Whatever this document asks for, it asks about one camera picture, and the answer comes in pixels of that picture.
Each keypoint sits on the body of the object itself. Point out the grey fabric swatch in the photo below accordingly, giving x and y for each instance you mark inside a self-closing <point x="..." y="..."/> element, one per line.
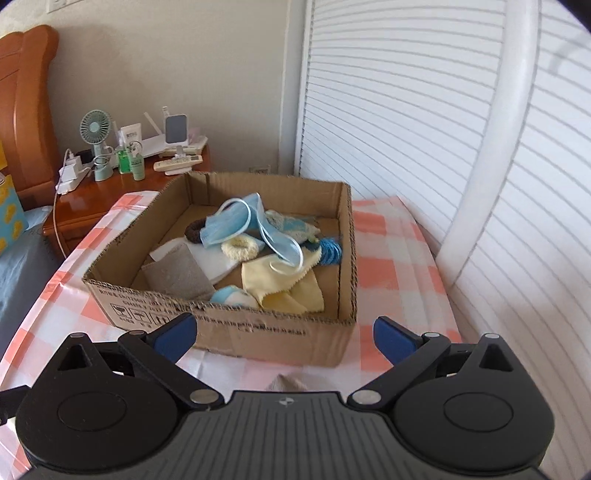
<point x="286" y="384"/>

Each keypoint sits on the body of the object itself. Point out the blue face mask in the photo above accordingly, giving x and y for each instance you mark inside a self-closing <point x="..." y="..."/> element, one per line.
<point x="231" y="226"/>
<point x="281" y="244"/>

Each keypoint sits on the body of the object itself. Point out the white cosmetic tube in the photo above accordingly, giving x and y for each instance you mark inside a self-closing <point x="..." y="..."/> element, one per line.
<point x="130" y="136"/>

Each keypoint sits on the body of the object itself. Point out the white folded cloth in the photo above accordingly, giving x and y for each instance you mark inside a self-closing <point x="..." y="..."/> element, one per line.
<point x="217" y="265"/>

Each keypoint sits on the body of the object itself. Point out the burlap pouch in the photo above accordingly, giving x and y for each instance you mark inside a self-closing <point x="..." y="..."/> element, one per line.
<point x="175" y="272"/>

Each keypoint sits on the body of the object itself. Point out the white phone stand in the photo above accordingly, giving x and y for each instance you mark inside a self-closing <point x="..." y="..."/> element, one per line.
<point x="175" y="129"/>

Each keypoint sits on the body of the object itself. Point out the green bottle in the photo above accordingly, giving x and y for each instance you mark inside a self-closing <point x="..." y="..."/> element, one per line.
<point x="123" y="161"/>

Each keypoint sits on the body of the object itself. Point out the pink checkered tablecloth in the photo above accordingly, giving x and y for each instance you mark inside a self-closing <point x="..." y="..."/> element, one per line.
<point x="392" y="258"/>

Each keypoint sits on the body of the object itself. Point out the light blue small sock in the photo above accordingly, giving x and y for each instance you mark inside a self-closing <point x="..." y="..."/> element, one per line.
<point x="231" y="295"/>

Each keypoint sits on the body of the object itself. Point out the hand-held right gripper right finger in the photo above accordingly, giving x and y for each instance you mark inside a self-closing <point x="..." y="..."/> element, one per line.
<point x="392" y="341"/>

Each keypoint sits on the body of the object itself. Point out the white charger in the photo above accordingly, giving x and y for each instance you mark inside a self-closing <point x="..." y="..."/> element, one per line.
<point x="69" y="168"/>

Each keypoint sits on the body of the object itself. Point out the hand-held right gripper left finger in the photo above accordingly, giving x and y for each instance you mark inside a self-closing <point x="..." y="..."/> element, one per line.
<point x="178" y="339"/>

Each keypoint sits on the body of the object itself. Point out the wooden headboard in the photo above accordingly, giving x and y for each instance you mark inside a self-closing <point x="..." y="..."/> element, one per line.
<point x="27" y="115"/>

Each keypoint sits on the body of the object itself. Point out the light green tube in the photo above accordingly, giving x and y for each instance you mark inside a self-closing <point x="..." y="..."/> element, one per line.
<point x="137" y="168"/>

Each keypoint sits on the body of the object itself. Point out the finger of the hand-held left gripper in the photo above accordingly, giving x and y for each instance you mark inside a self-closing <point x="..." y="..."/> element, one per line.
<point x="11" y="401"/>

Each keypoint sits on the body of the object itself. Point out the green desk fan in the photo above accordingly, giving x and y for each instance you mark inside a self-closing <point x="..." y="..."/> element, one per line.
<point x="94" y="124"/>

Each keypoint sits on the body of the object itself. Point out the blue pillow yellow print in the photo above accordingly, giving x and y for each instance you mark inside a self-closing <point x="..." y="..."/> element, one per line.
<point x="11" y="217"/>

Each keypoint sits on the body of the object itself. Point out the cream hair scrunchie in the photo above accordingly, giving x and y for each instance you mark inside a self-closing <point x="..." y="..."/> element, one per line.
<point x="231" y="251"/>

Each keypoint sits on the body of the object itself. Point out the wooden nightstand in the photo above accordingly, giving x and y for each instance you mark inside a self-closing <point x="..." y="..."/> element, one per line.
<point x="92" y="203"/>

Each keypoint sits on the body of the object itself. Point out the patterned fabric pouch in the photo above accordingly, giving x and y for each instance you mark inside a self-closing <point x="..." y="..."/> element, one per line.
<point x="291" y="226"/>

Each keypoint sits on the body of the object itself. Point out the brown hair scrunchie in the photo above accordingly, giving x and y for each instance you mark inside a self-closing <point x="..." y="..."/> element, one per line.
<point x="191" y="230"/>

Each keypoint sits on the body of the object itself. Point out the yellow cloth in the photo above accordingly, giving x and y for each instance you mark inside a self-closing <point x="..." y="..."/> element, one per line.
<point x="277" y="286"/>

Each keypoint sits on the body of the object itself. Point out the cardboard box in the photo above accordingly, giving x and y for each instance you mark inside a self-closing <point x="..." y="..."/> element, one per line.
<point x="277" y="332"/>

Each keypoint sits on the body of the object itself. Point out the white power strip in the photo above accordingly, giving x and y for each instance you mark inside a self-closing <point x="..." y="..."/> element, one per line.
<point x="71" y="184"/>

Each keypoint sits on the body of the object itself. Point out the blue-grey blanket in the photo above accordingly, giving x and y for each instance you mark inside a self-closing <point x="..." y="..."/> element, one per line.
<point x="18" y="286"/>

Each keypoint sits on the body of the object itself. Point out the white remote control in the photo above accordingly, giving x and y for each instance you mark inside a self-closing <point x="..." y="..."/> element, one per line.
<point x="178" y="162"/>

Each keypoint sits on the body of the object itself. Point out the white curved pole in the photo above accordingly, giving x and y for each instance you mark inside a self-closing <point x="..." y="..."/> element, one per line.
<point x="503" y="138"/>

